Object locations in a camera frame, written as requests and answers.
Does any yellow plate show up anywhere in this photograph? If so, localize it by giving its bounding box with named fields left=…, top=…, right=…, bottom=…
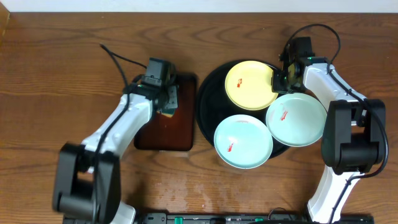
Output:
left=224, top=60, right=278, bottom=111

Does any pale green plate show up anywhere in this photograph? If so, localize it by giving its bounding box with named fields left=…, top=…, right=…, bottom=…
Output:
left=266, top=93, right=326, bottom=147

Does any light blue plate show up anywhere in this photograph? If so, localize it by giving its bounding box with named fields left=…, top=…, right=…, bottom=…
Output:
left=214, top=114, right=274, bottom=169

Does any green yellow sponge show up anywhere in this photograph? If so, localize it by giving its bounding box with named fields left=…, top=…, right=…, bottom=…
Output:
left=159, top=105, right=178, bottom=118

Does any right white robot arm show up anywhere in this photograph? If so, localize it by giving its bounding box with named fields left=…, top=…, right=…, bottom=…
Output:
left=272, top=55, right=389, bottom=223

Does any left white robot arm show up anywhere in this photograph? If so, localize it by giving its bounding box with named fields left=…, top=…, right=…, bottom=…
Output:
left=52, top=84, right=179, bottom=223

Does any rectangular brown water tray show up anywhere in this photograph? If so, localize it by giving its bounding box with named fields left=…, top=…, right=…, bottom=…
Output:
left=134, top=73, right=197, bottom=151

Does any round black tray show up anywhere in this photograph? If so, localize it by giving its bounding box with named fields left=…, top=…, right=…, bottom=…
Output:
left=195, top=59, right=292, bottom=159

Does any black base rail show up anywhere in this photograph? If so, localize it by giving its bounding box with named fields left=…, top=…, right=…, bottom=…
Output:
left=136, top=212, right=375, bottom=224

